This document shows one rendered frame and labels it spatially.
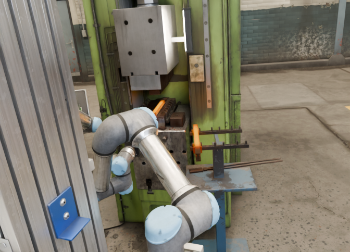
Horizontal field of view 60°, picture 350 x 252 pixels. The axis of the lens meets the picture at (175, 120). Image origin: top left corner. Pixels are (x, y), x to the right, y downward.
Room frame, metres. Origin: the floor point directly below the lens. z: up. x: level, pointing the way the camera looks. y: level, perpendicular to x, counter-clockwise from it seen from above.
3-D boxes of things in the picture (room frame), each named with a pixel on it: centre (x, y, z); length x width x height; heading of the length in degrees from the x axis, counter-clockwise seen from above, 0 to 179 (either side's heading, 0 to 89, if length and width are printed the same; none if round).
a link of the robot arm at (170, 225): (0.77, 0.06, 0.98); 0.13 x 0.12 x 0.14; 126
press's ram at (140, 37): (2.07, 0.08, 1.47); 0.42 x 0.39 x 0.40; 168
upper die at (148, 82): (2.08, 0.12, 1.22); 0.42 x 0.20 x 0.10; 168
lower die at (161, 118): (2.08, 0.12, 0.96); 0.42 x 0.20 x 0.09; 168
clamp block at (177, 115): (1.89, -0.02, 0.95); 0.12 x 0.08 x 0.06; 168
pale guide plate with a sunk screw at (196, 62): (1.93, -0.17, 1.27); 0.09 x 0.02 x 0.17; 78
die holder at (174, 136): (2.07, 0.07, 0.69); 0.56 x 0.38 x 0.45; 168
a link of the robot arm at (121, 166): (1.27, 0.27, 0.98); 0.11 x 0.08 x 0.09; 168
